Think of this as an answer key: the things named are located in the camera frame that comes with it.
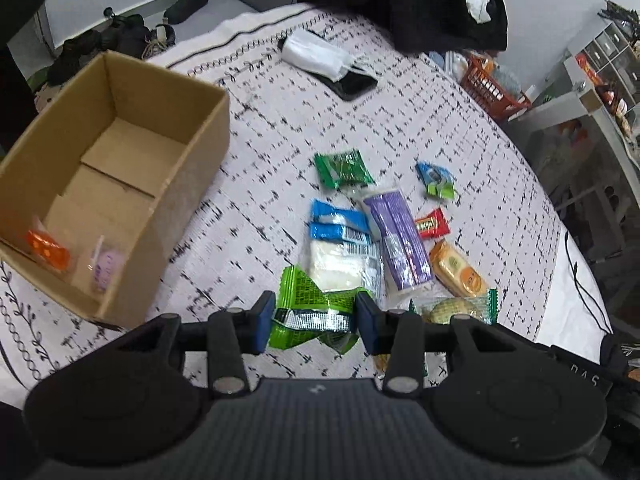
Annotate green clear round cookie pack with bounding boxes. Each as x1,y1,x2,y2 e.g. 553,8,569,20
409,288,499,325

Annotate light green snack packet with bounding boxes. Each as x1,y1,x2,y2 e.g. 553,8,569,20
269,266,371,354

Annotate purple wafer pack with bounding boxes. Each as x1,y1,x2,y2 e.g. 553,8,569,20
359,188,434,295

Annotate orange biscuit pack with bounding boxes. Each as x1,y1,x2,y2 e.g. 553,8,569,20
428,240,488,298

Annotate blue clear rice cracker pack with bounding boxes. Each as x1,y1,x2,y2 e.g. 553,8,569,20
307,200,384,300

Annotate red candy bar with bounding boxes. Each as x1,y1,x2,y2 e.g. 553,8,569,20
414,207,450,240

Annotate pink snack in box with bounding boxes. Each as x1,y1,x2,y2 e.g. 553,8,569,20
88,235,124,292

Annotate blue green candy packet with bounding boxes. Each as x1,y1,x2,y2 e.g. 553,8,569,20
416,162,456,200

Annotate dark green snack packet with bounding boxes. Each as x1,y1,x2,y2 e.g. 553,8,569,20
314,150,375,190

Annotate brown cardboard box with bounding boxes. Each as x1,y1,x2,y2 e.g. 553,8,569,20
1,52,230,328

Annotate orange snack in box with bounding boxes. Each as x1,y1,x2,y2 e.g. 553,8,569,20
26,229,70,272

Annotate patterned white bed cover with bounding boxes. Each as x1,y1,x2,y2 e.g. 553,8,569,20
1,4,608,405

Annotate black smartphone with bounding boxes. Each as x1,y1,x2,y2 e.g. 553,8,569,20
278,37,378,102

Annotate red plastic basket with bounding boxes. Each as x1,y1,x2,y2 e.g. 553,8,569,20
460,54,532,122

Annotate white face mask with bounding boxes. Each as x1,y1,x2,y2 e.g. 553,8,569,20
281,28,370,82

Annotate black shoes on floor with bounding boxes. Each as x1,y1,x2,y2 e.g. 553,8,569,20
47,0,208,86

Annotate white shelf unit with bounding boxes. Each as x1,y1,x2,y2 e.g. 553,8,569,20
506,18,639,264

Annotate black cable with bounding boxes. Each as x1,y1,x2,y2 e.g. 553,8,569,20
563,230,614,336

